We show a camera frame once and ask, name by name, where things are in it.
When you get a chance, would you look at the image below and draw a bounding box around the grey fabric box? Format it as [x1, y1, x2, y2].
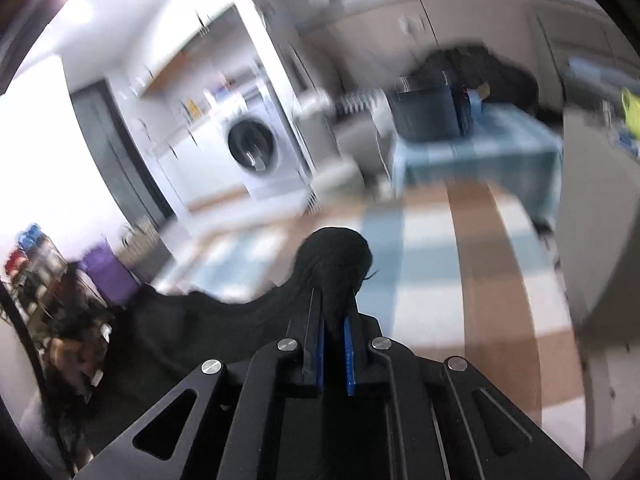
[555, 107, 639, 479]

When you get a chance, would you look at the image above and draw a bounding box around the grey sofa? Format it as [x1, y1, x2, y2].
[295, 89, 396, 179]

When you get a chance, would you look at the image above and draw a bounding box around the black clothes pile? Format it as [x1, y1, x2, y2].
[408, 44, 539, 112]

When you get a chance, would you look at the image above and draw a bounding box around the black white patterned pillow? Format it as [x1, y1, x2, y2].
[334, 89, 386, 117]

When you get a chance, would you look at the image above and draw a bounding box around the black storage bin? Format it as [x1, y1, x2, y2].
[387, 70, 482, 144]

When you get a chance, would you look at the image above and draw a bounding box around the purple bag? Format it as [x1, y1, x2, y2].
[79, 242, 140, 306]

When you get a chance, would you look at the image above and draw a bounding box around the yellow-green toy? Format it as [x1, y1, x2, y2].
[620, 88, 640, 138]

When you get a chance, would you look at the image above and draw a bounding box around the black knit garment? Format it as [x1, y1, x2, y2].
[46, 226, 372, 454]

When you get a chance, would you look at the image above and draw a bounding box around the light blue checkered cloth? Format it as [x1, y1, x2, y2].
[390, 104, 563, 228]

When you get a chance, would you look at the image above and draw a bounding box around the woven basket bag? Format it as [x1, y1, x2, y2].
[115, 217, 172, 283]

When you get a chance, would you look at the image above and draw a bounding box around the white washing machine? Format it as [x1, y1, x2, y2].
[157, 77, 308, 206]

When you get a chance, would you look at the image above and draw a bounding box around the checkered plaid blanket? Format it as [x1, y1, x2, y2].
[154, 182, 586, 455]

